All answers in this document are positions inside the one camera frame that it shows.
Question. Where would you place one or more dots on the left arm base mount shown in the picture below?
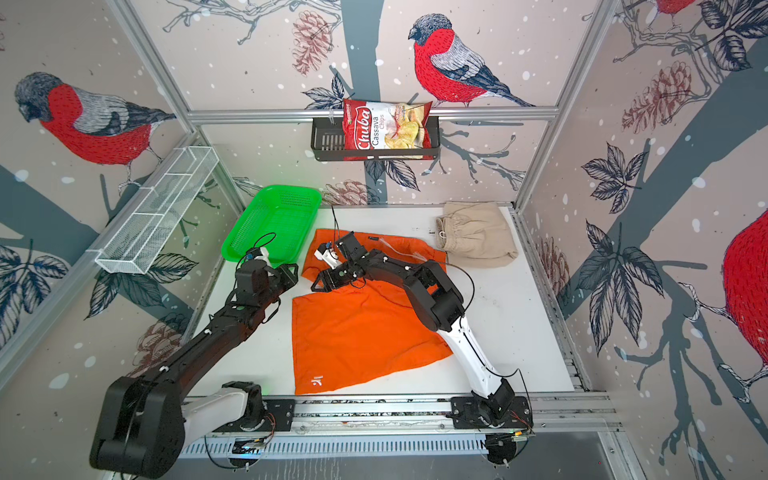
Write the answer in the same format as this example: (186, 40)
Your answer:
(261, 413)

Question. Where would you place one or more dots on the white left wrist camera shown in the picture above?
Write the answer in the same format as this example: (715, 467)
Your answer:
(257, 253)

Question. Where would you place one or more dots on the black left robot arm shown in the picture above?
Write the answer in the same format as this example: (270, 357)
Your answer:
(146, 421)

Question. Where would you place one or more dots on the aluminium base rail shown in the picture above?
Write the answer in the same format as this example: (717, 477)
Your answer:
(398, 425)

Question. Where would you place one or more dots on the orange shorts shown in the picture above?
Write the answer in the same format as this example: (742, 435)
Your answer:
(357, 334)

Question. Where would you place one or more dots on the beige shorts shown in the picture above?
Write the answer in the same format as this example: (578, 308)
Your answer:
(475, 235)

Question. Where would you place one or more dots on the red cassava chips bag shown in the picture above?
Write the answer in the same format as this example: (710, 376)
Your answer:
(385, 126)

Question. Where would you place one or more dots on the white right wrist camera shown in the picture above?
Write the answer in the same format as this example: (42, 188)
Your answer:
(327, 254)

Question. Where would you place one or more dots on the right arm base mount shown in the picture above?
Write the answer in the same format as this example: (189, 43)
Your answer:
(501, 409)

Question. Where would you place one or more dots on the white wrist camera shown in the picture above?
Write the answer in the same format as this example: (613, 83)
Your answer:
(327, 254)
(257, 253)

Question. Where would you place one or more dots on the white wire mesh shelf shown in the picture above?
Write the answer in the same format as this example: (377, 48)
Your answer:
(140, 239)

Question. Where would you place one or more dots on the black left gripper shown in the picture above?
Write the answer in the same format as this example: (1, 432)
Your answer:
(286, 274)

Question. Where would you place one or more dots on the green plastic basket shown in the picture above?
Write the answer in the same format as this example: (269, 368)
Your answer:
(280, 218)

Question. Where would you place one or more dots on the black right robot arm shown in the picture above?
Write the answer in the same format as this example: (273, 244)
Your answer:
(439, 306)

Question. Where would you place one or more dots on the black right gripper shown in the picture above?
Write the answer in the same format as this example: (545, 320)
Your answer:
(323, 278)

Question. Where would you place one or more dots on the black wall basket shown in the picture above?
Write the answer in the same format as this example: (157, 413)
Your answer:
(328, 144)

